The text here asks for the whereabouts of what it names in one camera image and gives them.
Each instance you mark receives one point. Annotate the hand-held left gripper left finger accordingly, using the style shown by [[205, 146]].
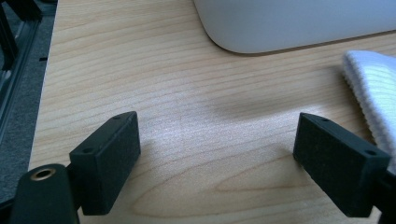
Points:
[[106, 161]]

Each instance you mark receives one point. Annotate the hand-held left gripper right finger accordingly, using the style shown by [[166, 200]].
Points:
[[339, 168]]

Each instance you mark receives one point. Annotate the white sock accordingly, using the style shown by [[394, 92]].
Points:
[[376, 84]]

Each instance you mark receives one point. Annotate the white compartment box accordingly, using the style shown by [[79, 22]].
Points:
[[280, 25]]

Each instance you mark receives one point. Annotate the metal floor rail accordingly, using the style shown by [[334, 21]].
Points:
[[15, 71]]

